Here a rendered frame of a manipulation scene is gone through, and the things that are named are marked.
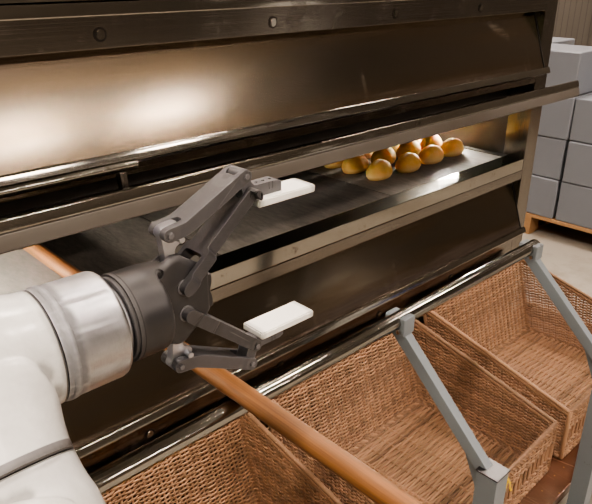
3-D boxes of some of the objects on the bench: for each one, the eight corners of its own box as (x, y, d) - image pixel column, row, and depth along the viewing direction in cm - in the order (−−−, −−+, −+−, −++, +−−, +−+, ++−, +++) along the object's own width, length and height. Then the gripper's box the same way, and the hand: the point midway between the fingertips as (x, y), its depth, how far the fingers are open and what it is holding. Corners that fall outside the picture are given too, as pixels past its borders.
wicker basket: (410, 383, 199) (417, 303, 188) (506, 320, 234) (517, 250, 223) (562, 464, 166) (581, 373, 155) (647, 377, 202) (668, 298, 191)
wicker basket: (259, 484, 160) (257, 391, 149) (399, 389, 196) (405, 308, 185) (423, 612, 128) (435, 506, 117) (553, 470, 164) (572, 379, 153)
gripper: (68, 160, 50) (278, 120, 63) (106, 424, 60) (280, 340, 73) (117, 182, 45) (333, 133, 58) (149, 466, 54) (328, 368, 68)
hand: (296, 252), depth 65 cm, fingers open, 13 cm apart
